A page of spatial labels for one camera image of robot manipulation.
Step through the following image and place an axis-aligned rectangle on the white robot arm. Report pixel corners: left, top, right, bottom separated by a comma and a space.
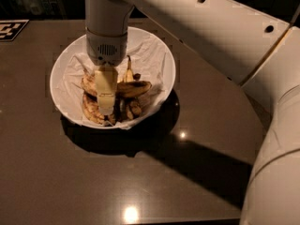
85, 0, 300, 225

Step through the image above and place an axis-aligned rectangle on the white paper liner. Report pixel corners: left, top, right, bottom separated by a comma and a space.
62, 36, 167, 130

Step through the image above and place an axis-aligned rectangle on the large brown-spotted top banana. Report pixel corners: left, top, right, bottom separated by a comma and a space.
81, 74, 152, 98

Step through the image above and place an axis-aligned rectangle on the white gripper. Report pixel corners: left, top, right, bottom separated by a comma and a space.
86, 29, 128, 115

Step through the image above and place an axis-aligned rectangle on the white bowl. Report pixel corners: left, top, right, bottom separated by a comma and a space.
49, 25, 176, 130

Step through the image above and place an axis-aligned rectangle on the black white fiducial marker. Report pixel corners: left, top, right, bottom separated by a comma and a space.
0, 20, 29, 42

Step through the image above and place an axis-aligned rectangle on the left lower spotted banana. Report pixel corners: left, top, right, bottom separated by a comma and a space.
82, 93, 105, 125

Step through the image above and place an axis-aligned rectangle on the upright banana with stem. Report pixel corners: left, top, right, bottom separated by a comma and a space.
122, 55, 143, 121

